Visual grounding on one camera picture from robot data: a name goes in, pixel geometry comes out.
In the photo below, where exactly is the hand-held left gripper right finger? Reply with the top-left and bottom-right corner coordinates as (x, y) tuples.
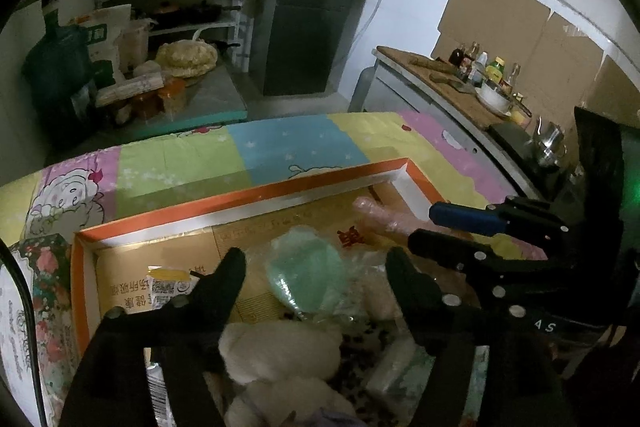
(385, 246), (576, 427)

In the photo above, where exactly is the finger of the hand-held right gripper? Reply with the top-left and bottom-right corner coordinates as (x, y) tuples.
(407, 228), (551, 315)
(429, 199), (571, 240)

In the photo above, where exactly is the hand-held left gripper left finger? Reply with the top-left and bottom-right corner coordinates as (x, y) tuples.
(60, 247), (247, 427)

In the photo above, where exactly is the beige plush toy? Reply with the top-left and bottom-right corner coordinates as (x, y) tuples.
(357, 257), (401, 320)

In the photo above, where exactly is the orange-edged cardboard box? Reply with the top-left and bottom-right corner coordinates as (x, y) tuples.
(70, 157), (481, 427)

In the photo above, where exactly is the pink roll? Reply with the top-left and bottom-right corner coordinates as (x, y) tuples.
(352, 196), (441, 248)

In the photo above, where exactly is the green-white packet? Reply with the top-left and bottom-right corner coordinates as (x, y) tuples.
(365, 332), (436, 398)

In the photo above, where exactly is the leopard-print cloth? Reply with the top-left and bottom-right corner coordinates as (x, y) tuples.
(332, 322), (401, 388)

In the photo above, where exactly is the pale plush toy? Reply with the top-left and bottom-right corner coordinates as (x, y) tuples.
(217, 322), (361, 427)

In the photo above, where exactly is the purple cloth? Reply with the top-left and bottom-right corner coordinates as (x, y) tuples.
(295, 409), (371, 427)

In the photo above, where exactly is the black induction cooker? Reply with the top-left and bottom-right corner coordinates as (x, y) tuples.
(487, 119), (536, 148)

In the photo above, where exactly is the metal kettle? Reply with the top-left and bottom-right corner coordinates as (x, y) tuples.
(530, 117), (568, 168)

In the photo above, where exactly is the white bowl with food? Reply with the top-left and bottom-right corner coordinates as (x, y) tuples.
(475, 84), (513, 115)

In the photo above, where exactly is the cleaver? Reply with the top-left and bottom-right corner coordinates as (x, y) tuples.
(430, 74), (476, 95)
(410, 56), (453, 72)

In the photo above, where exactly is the kitchen counter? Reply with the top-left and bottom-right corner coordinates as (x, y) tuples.
(350, 46), (576, 188)

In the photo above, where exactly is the yellow-green bottle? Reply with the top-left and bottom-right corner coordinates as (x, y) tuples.
(486, 57), (506, 85)

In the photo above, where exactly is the colourful printed blanket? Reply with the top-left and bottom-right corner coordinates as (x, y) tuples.
(0, 109), (551, 427)

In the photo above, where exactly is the grey cylinder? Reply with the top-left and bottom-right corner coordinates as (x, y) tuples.
(348, 67), (376, 112)

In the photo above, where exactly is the floral tissue pack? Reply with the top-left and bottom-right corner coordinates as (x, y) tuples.
(0, 234), (83, 427)

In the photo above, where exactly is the orange plastic container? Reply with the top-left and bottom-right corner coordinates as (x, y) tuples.
(157, 79), (188, 112)

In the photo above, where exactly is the dark orange jar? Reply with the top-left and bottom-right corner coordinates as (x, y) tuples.
(131, 94), (161, 120)

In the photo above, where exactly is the wrapped noodle bundle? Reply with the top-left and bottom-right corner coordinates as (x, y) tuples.
(95, 74), (166, 108)

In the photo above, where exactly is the stack of flatbreads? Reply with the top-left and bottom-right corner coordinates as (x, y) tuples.
(155, 39), (219, 80)

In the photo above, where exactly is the clear plastic container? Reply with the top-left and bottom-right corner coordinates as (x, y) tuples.
(120, 19), (153, 68)

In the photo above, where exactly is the dark fridge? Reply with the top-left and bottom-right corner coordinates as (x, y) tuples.
(252, 0), (381, 98)

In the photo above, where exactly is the blue water jug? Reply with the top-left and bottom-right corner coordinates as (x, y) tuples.
(22, 24), (98, 128)

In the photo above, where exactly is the black pan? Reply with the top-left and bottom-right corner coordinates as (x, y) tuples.
(150, 2), (241, 28)

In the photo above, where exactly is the white flour sack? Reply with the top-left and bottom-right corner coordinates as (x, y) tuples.
(75, 4), (133, 88)

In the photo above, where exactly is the black water pump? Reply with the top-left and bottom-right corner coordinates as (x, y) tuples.
(40, 0), (63, 28)

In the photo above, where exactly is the black cable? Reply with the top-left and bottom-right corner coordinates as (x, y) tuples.
(0, 239), (48, 425)

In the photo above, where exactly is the cardboard wall sheet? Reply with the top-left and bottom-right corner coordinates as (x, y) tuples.
(430, 0), (640, 128)

